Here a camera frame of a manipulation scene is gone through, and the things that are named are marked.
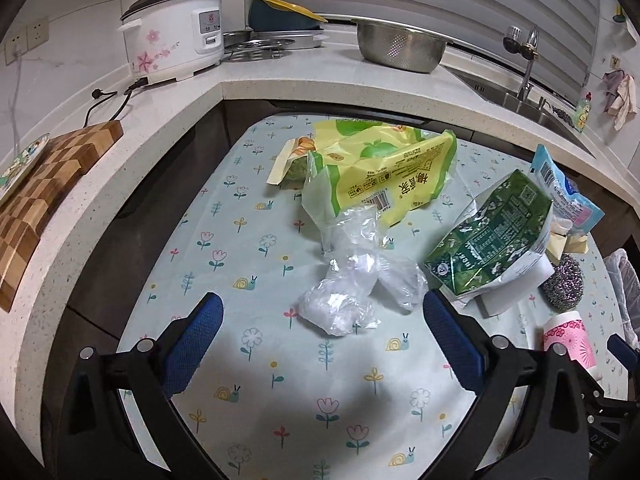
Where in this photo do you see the white sponge block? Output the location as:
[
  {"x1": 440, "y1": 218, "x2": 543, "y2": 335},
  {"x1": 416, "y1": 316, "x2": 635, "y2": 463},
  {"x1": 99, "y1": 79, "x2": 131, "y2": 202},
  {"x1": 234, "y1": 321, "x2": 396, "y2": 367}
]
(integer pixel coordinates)
[{"x1": 480, "y1": 256, "x2": 554, "y2": 316}]

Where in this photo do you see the pink paper cup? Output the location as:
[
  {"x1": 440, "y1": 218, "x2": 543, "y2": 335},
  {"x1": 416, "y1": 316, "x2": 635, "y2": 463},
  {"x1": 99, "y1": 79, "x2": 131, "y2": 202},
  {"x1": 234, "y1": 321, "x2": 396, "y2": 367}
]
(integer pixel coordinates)
[{"x1": 542, "y1": 310, "x2": 597, "y2": 372}]

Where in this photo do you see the metal scouring ball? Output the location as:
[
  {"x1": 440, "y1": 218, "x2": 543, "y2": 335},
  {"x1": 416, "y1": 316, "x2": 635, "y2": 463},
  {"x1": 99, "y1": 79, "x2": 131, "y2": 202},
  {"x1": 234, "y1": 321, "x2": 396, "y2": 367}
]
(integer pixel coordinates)
[{"x1": 540, "y1": 254, "x2": 585, "y2": 312}]

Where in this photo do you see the green white milk carton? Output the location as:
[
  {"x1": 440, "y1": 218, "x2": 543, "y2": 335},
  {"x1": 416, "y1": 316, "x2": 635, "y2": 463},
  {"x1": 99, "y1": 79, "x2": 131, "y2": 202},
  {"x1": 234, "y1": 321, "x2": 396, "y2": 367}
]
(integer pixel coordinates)
[{"x1": 425, "y1": 169, "x2": 552, "y2": 301}]

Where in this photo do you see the clear plastic bag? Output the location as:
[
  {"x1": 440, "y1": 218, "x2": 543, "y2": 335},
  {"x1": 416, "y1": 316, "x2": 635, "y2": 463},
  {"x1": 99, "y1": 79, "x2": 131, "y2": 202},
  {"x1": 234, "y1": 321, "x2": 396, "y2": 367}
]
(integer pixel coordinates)
[{"x1": 296, "y1": 152, "x2": 431, "y2": 338}]

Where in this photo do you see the blue white wipes packet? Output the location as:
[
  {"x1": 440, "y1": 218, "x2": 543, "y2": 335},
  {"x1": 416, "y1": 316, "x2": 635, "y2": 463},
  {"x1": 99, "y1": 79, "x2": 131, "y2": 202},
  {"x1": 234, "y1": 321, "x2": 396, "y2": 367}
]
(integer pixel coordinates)
[{"x1": 529, "y1": 144, "x2": 604, "y2": 235}]

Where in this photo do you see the yellow green snack bag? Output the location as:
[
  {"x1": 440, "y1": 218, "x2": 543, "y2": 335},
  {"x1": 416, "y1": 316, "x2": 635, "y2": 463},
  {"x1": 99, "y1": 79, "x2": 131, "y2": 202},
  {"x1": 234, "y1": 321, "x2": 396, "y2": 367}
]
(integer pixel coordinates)
[{"x1": 302, "y1": 118, "x2": 457, "y2": 229}]

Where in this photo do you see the trash bin with liner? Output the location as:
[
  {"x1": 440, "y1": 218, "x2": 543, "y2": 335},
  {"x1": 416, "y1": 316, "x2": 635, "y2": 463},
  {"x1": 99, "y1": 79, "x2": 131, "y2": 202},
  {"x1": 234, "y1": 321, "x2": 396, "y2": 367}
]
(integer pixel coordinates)
[{"x1": 604, "y1": 248, "x2": 640, "y2": 349}]

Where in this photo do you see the chrome kitchen faucet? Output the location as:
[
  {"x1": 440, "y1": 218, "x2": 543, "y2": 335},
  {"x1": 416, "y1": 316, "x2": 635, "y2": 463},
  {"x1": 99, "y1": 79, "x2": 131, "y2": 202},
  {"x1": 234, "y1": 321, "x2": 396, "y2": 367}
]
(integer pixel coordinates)
[{"x1": 502, "y1": 25, "x2": 540, "y2": 102}]

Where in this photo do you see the floral patterned tablecloth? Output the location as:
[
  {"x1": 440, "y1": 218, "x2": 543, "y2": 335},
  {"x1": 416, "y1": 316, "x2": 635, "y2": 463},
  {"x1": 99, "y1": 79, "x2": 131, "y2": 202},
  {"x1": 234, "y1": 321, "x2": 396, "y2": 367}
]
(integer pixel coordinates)
[{"x1": 119, "y1": 114, "x2": 639, "y2": 479}]

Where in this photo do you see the checkered wooden cutting board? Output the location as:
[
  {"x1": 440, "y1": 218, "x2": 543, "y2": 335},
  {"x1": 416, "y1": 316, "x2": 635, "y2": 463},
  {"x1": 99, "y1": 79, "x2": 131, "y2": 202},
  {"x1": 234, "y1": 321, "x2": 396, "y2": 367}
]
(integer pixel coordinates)
[{"x1": 1, "y1": 120, "x2": 124, "y2": 312}]

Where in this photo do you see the stainless steel sink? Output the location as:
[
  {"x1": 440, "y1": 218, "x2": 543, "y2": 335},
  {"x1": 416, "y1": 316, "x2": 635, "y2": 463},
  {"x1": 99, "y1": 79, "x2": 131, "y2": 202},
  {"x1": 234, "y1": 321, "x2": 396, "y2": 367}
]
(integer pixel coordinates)
[{"x1": 449, "y1": 68, "x2": 591, "y2": 155}]

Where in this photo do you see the green dish soap bottle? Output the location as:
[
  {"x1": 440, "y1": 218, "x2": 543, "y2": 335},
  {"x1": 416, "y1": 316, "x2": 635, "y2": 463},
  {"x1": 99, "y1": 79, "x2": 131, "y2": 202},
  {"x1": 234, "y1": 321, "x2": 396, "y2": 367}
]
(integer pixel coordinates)
[{"x1": 573, "y1": 92, "x2": 592, "y2": 132}]

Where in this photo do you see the decorated plate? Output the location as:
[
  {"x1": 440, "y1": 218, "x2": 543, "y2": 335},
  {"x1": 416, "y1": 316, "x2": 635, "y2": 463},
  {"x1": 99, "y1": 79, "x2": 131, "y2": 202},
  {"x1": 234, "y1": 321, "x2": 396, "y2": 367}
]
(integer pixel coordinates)
[{"x1": 0, "y1": 133, "x2": 50, "y2": 205}]

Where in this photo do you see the dark scrubber by sink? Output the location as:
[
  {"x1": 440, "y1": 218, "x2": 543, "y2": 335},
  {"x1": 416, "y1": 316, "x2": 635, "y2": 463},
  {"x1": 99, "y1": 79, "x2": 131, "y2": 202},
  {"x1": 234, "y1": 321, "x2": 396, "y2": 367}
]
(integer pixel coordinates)
[{"x1": 552, "y1": 106, "x2": 573, "y2": 125}]

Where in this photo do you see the pink hanging dish towel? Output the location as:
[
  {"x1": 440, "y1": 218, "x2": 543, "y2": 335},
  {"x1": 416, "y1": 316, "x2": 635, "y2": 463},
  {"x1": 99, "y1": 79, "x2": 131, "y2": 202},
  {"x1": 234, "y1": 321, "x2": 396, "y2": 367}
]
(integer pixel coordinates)
[{"x1": 603, "y1": 70, "x2": 638, "y2": 131}]

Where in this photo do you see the metal steamer rack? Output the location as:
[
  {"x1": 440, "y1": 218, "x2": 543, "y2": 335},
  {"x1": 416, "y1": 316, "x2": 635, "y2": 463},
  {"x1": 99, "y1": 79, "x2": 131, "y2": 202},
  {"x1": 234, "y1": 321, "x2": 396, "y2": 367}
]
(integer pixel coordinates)
[{"x1": 222, "y1": 29, "x2": 329, "y2": 62}]

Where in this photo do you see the white floral rice cooker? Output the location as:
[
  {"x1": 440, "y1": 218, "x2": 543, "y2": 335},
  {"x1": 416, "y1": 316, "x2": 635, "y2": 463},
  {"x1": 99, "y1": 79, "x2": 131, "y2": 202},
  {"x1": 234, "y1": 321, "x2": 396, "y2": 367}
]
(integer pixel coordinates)
[{"x1": 118, "y1": 0, "x2": 224, "y2": 84}]

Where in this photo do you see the stainless steel colander bowl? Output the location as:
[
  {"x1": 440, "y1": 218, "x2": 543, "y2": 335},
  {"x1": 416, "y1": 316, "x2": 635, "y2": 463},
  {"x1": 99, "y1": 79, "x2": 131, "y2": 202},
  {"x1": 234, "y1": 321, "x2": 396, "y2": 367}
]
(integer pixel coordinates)
[{"x1": 352, "y1": 18, "x2": 452, "y2": 74}]

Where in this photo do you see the yellow blue plastic basin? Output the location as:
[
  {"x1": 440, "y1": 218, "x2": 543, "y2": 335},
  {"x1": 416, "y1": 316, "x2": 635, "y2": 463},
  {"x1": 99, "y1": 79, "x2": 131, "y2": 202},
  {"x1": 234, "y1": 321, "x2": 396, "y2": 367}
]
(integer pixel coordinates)
[{"x1": 247, "y1": 0, "x2": 326, "y2": 32}]

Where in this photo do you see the black power cord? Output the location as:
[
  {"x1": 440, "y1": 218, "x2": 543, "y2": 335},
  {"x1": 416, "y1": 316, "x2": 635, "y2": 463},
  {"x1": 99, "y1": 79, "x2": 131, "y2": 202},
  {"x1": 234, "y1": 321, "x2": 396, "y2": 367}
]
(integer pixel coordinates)
[{"x1": 81, "y1": 77, "x2": 151, "y2": 129}]

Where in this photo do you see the wall hook with brush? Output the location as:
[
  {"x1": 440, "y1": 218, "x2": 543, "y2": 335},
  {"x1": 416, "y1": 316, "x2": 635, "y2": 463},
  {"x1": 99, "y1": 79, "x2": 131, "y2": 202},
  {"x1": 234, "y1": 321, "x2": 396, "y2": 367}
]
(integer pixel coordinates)
[{"x1": 613, "y1": 3, "x2": 639, "y2": 44}]

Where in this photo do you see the wall power socket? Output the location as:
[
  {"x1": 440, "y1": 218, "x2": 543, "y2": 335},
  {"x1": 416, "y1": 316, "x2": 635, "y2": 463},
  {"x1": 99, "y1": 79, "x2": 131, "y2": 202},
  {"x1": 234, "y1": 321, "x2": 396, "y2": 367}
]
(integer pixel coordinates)
[{"x1": 3, "y1": 16, "x2": 49, "y2": 65}]

